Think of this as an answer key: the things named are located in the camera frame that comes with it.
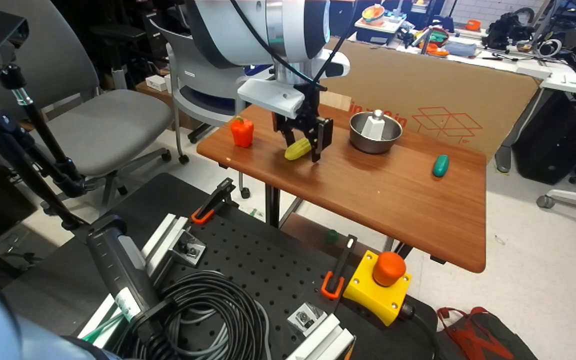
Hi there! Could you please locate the yellow toy maize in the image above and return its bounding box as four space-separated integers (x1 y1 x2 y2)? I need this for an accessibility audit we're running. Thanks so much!
282 137 314 165

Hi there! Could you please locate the orange black clamp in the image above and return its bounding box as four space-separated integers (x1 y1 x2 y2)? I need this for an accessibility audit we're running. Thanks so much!
189 176 239 228
319 235 361 305

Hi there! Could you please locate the black suitcase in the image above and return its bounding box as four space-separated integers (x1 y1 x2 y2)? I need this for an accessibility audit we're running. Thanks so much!
513 88 576 186

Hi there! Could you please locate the fiducial tag plate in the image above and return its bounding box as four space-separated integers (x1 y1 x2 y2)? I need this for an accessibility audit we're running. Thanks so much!
173 233 208 268
287 302 331 339

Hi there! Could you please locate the brown wooden table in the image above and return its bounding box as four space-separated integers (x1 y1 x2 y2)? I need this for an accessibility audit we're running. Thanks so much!
196 99 491 275

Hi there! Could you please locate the green toy vegetable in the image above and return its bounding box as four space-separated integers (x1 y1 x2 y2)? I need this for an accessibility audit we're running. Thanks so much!
430 154 452 180

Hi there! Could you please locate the light grey plastic chair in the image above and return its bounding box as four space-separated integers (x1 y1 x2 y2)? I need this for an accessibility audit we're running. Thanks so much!
148 19 264 166

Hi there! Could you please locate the cardboard panel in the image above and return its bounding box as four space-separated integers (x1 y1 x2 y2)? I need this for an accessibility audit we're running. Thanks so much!
314 41 543 160

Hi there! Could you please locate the yellow emergency stop button box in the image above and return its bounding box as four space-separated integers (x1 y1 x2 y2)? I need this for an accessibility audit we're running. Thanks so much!
341 250 415 328

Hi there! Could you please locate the black tripod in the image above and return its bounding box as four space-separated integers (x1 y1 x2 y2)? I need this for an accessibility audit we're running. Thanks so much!
0 62 93 279

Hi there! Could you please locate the orange bowl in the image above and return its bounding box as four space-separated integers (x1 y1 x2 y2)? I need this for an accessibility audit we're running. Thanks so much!
361 4 388 26

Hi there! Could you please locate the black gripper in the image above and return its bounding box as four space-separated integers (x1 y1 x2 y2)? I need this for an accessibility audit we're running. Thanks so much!
273 82 337 166

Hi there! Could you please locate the orange toy pepper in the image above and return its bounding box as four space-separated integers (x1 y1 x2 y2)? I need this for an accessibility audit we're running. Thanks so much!
229 117 256 150

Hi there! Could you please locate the red black bag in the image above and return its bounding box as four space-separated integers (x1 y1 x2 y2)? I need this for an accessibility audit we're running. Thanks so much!
435 305 541 360

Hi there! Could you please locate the grey fabric office chair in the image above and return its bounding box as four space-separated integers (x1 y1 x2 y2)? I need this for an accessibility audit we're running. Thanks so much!
0 0 176 206

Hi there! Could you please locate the black perforated base board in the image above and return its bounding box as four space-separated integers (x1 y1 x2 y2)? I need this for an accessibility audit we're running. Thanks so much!
110 196 440 360

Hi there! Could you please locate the aluminium rail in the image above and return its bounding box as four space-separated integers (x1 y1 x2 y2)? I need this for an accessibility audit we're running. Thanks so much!
77 212 192 344
284 312 359 360

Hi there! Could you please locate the black grey control box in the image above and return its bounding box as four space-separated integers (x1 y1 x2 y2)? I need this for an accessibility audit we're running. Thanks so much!
87 215 164 321

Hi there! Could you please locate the black cable coil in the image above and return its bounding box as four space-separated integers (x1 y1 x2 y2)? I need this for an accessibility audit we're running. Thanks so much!
125 268 274 360

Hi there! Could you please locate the white chair base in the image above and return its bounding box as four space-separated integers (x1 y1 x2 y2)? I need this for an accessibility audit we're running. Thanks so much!
535 186 576 212

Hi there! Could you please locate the metal bowl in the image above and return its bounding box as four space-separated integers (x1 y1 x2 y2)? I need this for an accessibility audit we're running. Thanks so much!
346 111 405 157

